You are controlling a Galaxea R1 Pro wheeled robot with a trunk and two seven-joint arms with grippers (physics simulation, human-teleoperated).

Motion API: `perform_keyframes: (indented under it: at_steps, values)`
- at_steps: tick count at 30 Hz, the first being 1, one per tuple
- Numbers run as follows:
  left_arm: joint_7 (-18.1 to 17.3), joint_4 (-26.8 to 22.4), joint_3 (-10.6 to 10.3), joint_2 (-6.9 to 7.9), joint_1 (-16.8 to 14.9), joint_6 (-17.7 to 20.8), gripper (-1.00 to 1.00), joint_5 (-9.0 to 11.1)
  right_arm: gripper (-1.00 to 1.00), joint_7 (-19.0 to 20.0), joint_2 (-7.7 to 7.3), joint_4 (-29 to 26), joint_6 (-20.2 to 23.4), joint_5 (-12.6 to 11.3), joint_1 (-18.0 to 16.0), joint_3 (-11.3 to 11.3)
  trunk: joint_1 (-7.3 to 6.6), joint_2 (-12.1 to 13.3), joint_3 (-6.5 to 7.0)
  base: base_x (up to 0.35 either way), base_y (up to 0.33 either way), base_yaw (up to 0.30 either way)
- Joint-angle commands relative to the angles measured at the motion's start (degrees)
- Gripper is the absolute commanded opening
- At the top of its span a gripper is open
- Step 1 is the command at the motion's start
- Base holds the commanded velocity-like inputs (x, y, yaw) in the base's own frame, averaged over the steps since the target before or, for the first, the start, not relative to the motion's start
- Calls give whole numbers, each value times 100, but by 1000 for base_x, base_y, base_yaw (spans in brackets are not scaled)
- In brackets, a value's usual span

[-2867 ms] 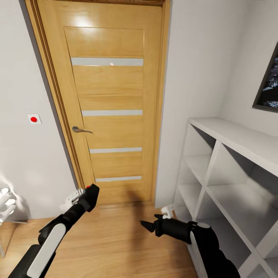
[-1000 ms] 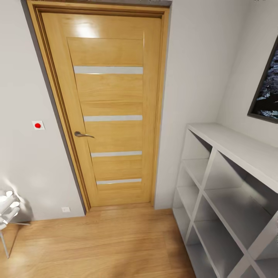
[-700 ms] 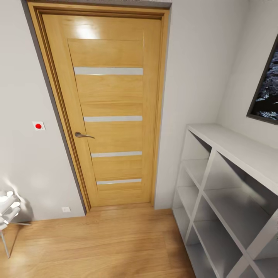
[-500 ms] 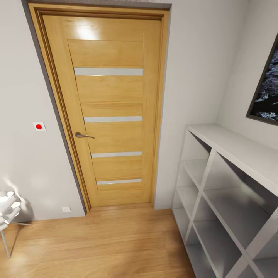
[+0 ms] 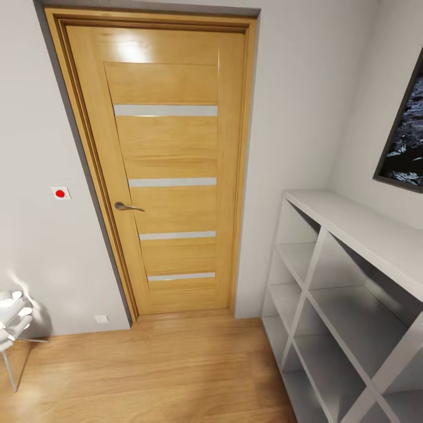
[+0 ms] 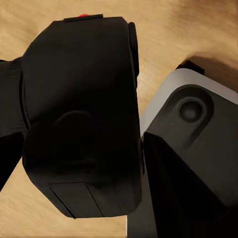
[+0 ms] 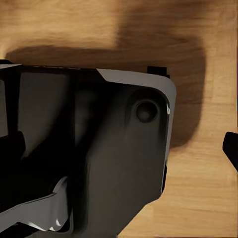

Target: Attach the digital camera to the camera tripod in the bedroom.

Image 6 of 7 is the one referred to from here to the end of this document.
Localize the digital camera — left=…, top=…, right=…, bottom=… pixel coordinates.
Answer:
left=0, top=14, right=145, bottom=219

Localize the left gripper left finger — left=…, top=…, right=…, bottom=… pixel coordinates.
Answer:
left=0, top=132, right=25, bottom=191

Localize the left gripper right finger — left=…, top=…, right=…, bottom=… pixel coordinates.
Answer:
left=143, top=132, right=238, bottom=238

